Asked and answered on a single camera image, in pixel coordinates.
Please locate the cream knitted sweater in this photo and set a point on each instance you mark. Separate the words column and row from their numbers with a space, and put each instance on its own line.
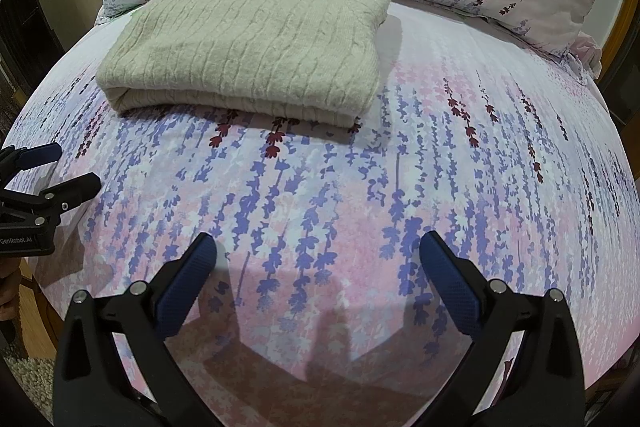
column 250, row 47

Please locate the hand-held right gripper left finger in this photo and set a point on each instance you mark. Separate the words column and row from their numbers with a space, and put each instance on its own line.
column 187, row 277

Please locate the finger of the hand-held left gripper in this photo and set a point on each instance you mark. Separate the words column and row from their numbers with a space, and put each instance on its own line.
column 75, row 189
column 37, row 154

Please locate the dark wooden furniture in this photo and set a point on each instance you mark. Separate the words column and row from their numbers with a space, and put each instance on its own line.
column 25, row 37

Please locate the speckled rug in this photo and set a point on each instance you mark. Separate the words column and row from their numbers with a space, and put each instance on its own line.
column 27, row 387

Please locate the floral bed sheet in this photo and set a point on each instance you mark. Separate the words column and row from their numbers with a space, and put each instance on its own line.
column 375, row 187

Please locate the wooden headboard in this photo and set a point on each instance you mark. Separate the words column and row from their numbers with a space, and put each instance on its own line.
column 622, row 42

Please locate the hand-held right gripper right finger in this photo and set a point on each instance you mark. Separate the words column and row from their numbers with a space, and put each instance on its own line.
column 450, row 282

